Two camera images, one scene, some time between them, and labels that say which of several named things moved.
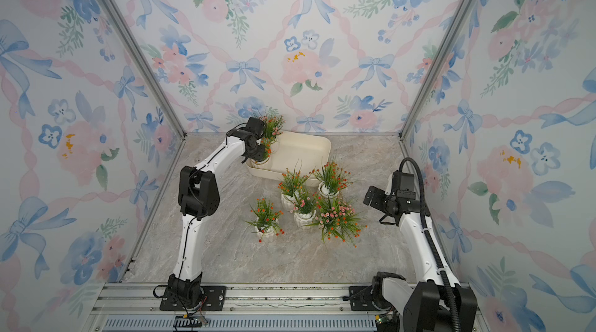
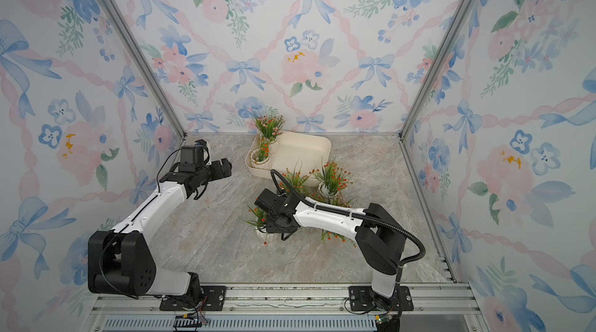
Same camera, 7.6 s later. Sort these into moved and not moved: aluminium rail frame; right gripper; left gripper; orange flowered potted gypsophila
Moved: left gripper; right gripper
Not moved: aluminium rail frame; orange flowered potted gypsophila
